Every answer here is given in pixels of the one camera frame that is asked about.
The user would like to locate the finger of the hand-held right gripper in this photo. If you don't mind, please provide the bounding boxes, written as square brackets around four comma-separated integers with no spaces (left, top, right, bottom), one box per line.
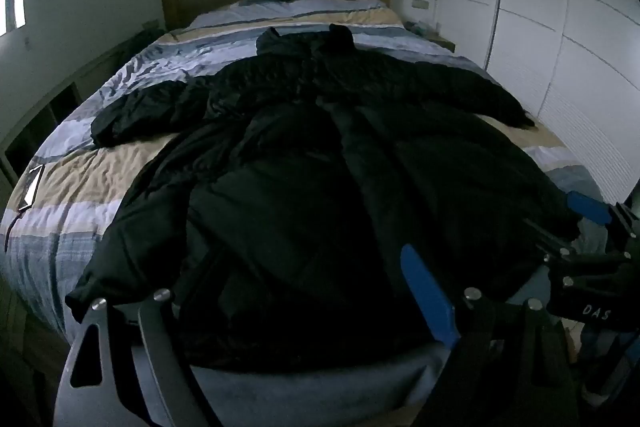
[522,217,632,269]
[567,191,640,242]

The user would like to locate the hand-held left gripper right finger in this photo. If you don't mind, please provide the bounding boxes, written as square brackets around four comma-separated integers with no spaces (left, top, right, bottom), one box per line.
[400,243,583,427]

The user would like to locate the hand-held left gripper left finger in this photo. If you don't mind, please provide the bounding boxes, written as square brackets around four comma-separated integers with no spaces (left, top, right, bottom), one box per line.
[52,288,223,427]

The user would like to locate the black puffer jacket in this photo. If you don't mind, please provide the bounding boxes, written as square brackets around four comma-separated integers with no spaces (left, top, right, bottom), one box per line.
[65,23,583,370]

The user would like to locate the white wardrobe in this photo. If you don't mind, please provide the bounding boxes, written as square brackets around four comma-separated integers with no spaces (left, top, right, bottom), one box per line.
[432,0,640,206]

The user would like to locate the smartphone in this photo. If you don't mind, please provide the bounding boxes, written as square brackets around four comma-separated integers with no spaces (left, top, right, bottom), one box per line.
[16,164,47,212]

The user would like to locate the wooden nightstand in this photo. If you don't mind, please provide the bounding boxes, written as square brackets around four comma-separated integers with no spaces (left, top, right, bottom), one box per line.
[425,32,457,54]

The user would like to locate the clutter on nightstand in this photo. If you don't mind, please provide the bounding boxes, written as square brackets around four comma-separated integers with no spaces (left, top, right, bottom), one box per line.
[404,20,439,39]

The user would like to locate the white shelf unit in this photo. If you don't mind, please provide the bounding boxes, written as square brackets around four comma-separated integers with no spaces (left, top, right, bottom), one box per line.
[0,51,128,190]

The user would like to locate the bed with striped duvet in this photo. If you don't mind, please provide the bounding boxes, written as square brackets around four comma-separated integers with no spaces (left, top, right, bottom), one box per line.
[0,0,608,427]

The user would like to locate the pale blue pillow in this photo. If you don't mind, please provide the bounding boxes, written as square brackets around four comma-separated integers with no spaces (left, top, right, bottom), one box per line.
[189,0,390,28]

